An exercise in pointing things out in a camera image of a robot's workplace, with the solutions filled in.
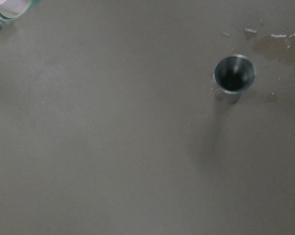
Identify steel jigger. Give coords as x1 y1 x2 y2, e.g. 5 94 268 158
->
212 54 257 104

